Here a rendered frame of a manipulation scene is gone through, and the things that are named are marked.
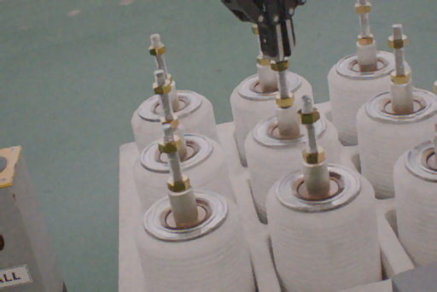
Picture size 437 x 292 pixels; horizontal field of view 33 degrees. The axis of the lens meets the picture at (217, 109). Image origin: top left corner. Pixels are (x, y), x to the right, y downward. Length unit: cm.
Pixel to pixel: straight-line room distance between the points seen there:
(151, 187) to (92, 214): 46
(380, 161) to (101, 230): 51
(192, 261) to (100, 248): 49
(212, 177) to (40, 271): 18
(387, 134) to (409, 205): 10
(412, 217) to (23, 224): 34
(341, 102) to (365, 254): 26
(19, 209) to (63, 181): 65
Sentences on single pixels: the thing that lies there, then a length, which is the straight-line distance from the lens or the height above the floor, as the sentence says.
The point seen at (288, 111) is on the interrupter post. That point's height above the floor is 28.
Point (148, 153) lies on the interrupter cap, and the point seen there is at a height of 25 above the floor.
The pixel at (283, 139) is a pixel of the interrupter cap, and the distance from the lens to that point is 74.
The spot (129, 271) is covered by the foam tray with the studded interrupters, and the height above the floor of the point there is 18.
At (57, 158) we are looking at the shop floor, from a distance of 139.
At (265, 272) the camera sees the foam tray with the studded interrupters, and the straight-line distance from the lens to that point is 69.
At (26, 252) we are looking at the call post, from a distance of 68.
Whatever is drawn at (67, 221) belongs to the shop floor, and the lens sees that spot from 119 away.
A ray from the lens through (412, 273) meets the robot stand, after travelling 48.
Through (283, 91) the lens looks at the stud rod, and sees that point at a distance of 74.
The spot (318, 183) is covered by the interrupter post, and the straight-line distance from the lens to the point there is 64.
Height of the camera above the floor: 60
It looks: 25 degrees down
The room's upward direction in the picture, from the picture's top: 11 degrees counter-clockwise
